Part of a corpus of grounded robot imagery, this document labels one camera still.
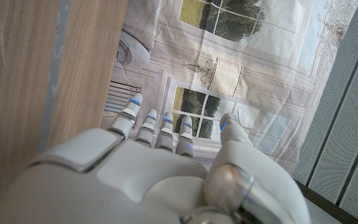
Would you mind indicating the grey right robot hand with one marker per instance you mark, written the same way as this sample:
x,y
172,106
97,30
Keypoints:
x,y
135,180

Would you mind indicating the printed window backdrop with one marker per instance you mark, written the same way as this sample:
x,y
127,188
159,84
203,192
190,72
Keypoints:
x,y
244,62

